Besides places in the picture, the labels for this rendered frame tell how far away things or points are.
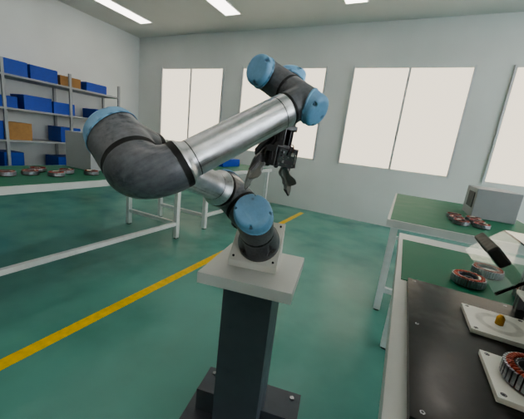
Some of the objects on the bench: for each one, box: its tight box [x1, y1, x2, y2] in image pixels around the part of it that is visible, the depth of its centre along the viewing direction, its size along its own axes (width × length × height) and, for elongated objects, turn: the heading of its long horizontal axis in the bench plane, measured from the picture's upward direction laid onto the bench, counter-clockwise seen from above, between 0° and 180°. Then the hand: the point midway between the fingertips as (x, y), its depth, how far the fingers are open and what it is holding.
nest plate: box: [461, 303, 524, 354], centre depth 78 cm, size 15×15×1 cm
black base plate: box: [407, 278, 524, 419], centre depth 67 cm, size 47×64×2 cm
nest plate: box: [478, 349, 524, 419], centre depth 56 cm, size 15×15×1 cm
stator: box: [499, 352, 524, 403], centre depth 56 cm, size 11×11×4 cm
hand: (265, 193), depth 86 cm, fingers open, 14 cm apart
